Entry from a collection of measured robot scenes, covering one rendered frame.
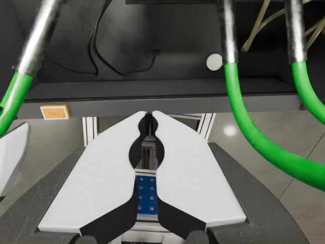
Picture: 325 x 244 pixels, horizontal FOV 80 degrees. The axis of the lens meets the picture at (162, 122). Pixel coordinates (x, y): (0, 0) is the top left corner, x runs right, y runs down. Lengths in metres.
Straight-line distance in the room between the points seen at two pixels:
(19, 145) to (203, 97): 0.34
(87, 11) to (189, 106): 0.31
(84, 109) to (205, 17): 0.34
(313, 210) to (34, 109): 2.89
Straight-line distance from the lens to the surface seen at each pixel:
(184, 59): 0.51
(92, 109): 0.44
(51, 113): 0.46
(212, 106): 0.44
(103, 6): 0.33
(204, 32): 0.51
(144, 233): 0.77
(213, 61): 0.52
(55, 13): 0.23
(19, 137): 0.19
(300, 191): 2.60
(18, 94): 0.21
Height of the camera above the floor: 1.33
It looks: 59 degrees down
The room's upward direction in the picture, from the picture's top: 176 degrees clockwise
